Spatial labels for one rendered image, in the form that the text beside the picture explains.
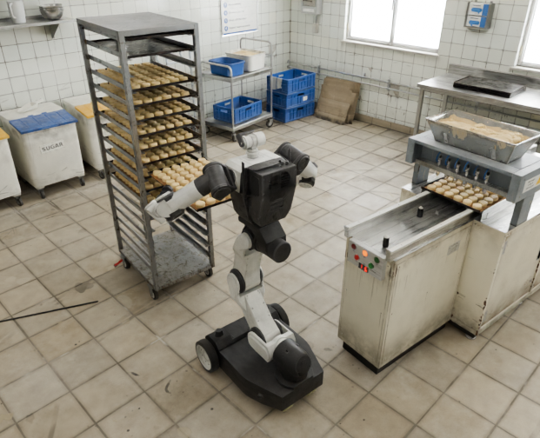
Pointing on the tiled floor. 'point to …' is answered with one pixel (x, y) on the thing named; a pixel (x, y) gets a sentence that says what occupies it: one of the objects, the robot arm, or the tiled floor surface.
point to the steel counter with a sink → (536, 102)
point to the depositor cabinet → (504, 257)
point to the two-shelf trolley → (241, 95)
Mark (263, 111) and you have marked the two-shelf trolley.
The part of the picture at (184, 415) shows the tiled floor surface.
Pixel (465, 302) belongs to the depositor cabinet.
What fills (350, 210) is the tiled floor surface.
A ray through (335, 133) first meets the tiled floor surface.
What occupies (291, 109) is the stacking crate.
